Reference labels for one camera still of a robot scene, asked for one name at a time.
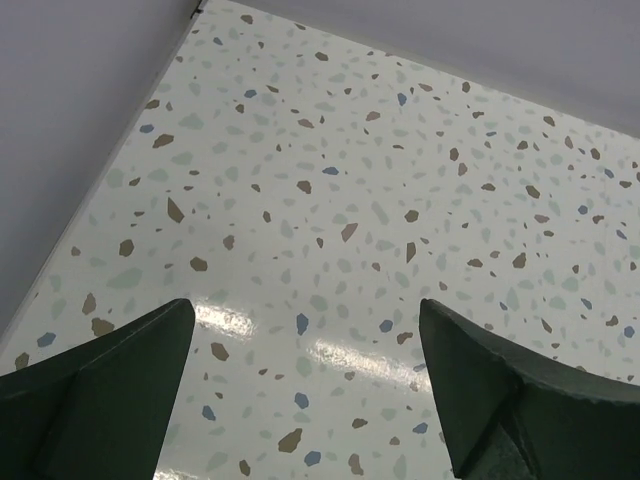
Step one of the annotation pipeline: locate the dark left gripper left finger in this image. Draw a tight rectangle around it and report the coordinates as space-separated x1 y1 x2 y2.
1 299 195 479

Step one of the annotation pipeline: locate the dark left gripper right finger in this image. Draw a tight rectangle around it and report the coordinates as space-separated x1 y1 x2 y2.
419 299 639 479

